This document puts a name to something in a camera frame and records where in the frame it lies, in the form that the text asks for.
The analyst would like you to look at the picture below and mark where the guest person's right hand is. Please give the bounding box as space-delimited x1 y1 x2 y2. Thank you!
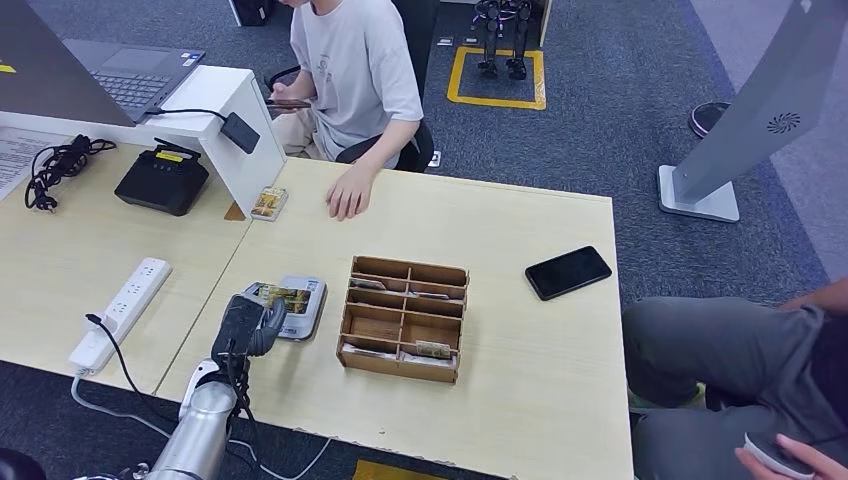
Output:
268 81 303 116

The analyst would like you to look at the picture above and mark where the operator person's left hand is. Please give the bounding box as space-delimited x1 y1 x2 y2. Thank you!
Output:
733 433 848 480

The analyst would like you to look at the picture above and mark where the guest person's left hand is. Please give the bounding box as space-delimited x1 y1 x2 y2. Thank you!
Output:
325 162 380 223

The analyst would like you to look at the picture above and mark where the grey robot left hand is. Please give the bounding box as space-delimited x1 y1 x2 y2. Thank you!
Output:
246 298 290 360

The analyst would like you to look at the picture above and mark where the yellow patterned ID card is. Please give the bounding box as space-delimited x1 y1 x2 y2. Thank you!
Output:
253 282 313 317

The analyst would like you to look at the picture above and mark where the white handheld controller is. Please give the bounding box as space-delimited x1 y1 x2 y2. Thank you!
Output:
742 431 817 480

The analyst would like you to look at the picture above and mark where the wooden compartment card box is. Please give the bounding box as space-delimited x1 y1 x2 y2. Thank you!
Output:
335 255 471 386

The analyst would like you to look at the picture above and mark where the grey card reader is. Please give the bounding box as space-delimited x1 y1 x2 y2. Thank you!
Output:
241 274 329 343

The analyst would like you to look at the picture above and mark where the guest person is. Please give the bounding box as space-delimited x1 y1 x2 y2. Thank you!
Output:
264 0 425 223

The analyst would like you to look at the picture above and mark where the patterned card stack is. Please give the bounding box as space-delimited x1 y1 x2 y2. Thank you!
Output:
250 186 290 223

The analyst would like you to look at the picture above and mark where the operator person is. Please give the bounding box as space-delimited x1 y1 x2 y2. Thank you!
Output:
621 276 848 480

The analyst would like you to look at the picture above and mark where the white laptop riser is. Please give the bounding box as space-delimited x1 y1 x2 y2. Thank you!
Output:
0 64 288 217

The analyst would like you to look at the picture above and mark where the black office chair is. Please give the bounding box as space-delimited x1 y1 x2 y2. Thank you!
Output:
264 0 443 175

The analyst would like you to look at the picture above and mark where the black bin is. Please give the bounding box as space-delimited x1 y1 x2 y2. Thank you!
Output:
227 0 277 28

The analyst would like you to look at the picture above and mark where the white power strip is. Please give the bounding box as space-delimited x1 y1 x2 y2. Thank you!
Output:
68 256 174 376

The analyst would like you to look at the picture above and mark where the black device with yellow label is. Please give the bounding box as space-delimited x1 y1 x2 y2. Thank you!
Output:
113 137 211 218

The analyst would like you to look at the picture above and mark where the pale green shoe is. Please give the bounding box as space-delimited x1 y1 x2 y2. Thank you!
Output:
625 380 708 413

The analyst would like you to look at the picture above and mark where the yellow floor tape square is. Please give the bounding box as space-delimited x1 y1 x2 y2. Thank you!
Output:
446 46 549 112

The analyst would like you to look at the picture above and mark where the standing humanoid robot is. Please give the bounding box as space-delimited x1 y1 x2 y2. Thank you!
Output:
470 0 535 81

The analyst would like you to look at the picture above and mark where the dark grey laptop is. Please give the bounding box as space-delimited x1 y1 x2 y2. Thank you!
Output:
0 0 207 128

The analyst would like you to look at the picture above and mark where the black smartphone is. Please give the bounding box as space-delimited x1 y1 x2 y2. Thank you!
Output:
524 245 613 302

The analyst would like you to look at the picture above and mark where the white stand panel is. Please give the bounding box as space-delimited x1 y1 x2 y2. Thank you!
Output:
537 0 555 48

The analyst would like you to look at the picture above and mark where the printed paper sheet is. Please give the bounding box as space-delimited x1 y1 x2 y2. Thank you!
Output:
0 125 72 202

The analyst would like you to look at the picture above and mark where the black robot torso shell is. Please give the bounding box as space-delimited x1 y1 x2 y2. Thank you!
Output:
0 448 48 480

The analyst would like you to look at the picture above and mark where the round black base disc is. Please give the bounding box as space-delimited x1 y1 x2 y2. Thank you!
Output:
688 99 734 140

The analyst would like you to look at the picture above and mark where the grey kiosk stand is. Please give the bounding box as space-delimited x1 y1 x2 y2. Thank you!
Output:
656 0 848 225

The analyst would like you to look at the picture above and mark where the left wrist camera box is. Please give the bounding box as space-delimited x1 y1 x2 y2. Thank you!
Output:
210 293 266 362

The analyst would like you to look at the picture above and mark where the black laptop charger with cable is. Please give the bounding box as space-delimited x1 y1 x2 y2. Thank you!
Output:
143 106 262 156

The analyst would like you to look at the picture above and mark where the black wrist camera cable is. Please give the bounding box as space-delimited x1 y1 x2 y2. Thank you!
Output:
225 337 266 480

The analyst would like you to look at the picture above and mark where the black plugged power cable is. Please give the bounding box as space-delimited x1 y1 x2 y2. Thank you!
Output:
84 312 181 427

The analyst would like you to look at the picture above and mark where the white power strip cable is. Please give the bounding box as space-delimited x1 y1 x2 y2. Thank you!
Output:
70 370 335 480

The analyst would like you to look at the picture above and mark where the bundled black power cord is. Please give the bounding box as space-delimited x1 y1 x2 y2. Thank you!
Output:
23 133 119 213

